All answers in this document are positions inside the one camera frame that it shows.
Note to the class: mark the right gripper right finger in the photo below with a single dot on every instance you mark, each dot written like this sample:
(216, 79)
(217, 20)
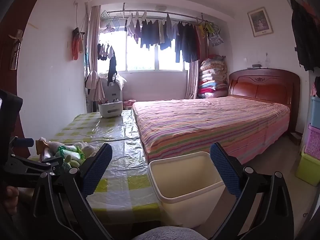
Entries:
(263, 208)

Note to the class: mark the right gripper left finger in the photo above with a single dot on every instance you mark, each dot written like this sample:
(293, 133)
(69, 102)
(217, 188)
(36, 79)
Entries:
(73, 218)

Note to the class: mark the golden foil snack bag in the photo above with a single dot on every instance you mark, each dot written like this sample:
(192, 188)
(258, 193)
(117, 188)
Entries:
(42, 149)

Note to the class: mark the green tissue pack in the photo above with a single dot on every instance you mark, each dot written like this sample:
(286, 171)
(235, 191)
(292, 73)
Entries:
(72, 155)

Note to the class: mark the white tissue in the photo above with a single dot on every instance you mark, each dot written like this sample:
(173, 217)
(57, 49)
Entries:
(87, 150)

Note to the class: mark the cream plastic trash bin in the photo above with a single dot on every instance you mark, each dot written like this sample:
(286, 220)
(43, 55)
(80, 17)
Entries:
(188, 187)

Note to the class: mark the person's left hand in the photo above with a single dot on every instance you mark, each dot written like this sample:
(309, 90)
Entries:
(11, 199)

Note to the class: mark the green storage box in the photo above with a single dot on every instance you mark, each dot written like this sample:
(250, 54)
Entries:
(308, 169)

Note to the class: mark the pink storage basket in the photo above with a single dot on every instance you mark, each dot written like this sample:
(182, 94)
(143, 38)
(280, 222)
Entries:
(313, 142)

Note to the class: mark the striped pink bed cover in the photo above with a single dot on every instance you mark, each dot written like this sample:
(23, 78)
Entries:
(244, 128)

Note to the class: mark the white plastic pen basket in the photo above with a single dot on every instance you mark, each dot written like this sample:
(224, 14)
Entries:
(111, 109)

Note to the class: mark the grey fuzzy stool cushion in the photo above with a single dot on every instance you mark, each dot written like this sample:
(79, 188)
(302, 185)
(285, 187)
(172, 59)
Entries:
(170, 232)

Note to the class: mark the white standing heater appliance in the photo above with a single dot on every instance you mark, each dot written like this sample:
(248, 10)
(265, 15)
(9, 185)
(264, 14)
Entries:
(114, 89)

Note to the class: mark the left pink curtain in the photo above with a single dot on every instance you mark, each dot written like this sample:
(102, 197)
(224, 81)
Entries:
(93, 81)

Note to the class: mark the pink curtain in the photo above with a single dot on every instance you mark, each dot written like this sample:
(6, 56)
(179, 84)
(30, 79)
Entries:
(93, 81)
(193, 80)

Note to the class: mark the blue storage box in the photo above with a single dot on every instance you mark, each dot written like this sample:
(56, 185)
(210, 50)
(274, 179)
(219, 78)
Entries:
(315, 112)

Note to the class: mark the red wooden headboard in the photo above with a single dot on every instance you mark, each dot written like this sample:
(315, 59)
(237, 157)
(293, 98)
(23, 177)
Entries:
(268, 85)

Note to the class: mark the stack of folded quilts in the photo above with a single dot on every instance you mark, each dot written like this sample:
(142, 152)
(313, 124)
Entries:
(213, 78)

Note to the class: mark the right pink curtain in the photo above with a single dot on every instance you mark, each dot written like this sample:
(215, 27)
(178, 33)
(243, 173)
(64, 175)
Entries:
(193, 80)

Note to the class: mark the hanging dark clothes row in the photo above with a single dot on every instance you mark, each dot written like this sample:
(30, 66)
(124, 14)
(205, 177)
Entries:
(186, 38)

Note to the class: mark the metal door handle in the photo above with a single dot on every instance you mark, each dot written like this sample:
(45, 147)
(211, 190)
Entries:
(16, 49)

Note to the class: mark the orange cloth on wall hook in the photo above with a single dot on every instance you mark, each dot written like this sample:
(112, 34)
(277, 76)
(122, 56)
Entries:
(77, 44)

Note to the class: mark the framed wall picture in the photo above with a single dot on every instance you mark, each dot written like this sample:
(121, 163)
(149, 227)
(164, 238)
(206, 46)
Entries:
(260, 22)

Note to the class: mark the metal clothes rail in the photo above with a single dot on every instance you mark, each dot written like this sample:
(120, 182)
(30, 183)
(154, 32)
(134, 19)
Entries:
(152, 14)

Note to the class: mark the dark coats on right wall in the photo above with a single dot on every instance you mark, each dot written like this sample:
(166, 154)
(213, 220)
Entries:
(306, 33)

